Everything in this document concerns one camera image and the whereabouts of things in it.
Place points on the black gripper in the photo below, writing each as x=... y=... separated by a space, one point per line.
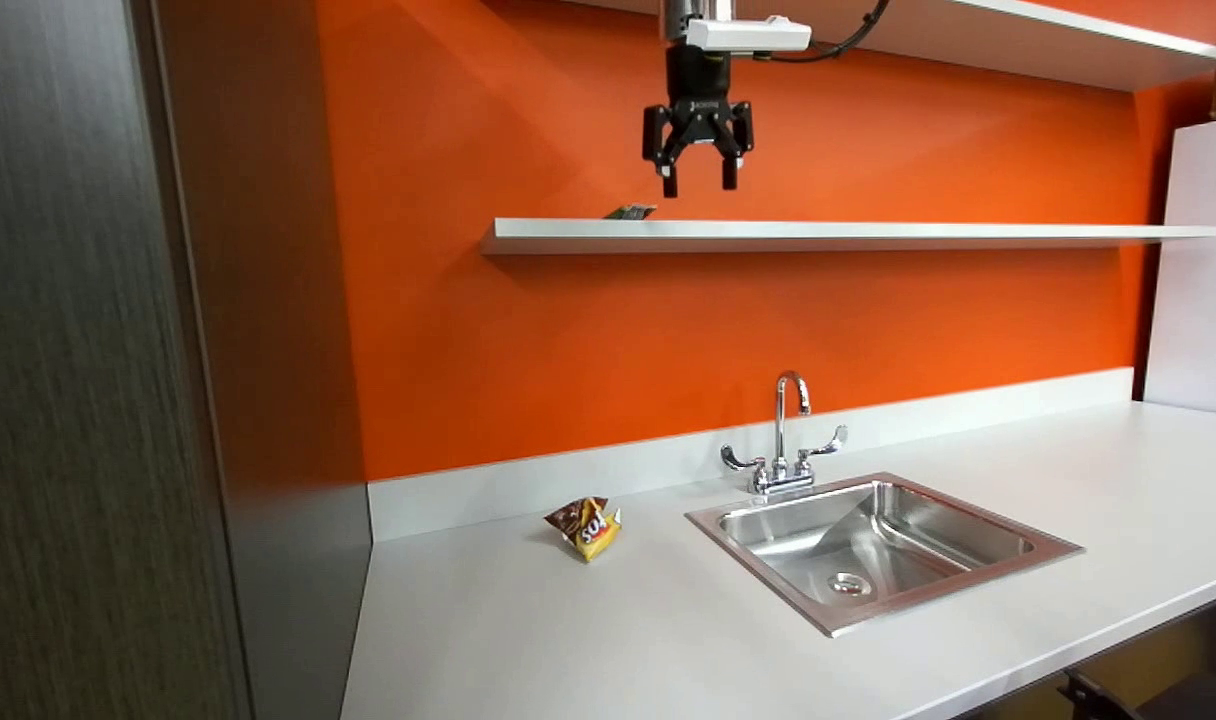
x=696 y=120

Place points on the black chair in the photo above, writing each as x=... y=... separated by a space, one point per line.
x=1155 y=702

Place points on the white side panel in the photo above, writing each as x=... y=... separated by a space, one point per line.
x=1202 y=267

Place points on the stainless steel sink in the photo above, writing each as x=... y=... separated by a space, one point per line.
x=888 y=555

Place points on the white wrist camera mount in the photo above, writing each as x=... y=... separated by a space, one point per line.
x=753 y=32

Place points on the yellow brown snack bag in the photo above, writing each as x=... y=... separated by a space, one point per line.
x=584 y=527

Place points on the white counter backsplash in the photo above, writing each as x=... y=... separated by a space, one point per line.
x=502 y=501

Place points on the white wall shelf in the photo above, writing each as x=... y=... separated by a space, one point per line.
x=834 y=236

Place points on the dark wood cabinet panel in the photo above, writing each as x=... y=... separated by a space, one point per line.
x=169 y=402

